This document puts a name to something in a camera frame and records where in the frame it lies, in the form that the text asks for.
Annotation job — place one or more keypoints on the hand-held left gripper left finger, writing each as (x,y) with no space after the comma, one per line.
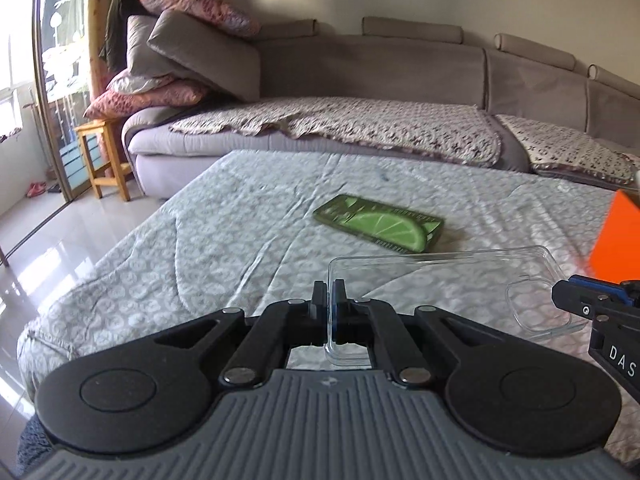
(317,310)

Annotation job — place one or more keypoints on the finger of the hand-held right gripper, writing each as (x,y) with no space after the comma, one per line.
(615,330)

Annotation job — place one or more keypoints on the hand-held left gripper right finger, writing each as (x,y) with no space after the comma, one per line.
(343,312)

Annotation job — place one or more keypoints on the orange case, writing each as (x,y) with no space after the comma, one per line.
(620,235)

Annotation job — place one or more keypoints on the clear phone case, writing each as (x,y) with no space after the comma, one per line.
(475,285)

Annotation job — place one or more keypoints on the small patterned sofa cover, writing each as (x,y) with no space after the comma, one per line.
(565,147)

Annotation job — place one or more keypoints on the large patterned sofa cover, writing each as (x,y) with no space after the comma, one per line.
(360,122)

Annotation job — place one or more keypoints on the grey sofa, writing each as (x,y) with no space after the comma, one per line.
(350,65)

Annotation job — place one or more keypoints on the wooden stool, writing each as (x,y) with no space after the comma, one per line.
(107,160)

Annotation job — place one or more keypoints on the pink patterned cushion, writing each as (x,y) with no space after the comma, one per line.
(200,10)
(150,97)

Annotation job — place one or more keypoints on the large grey cushion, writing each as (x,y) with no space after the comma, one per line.
(210,55)

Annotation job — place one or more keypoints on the pale cushion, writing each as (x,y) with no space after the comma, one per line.
(135,82)

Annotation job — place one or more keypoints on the red slipper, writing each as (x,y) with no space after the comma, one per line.
(36,189)

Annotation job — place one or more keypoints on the dark blue cloth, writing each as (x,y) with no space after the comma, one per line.
(35,447)

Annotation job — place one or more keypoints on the dark hanging clothes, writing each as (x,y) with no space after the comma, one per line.
(117,15)

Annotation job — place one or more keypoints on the glass sliding door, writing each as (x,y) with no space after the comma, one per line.
(30,60)

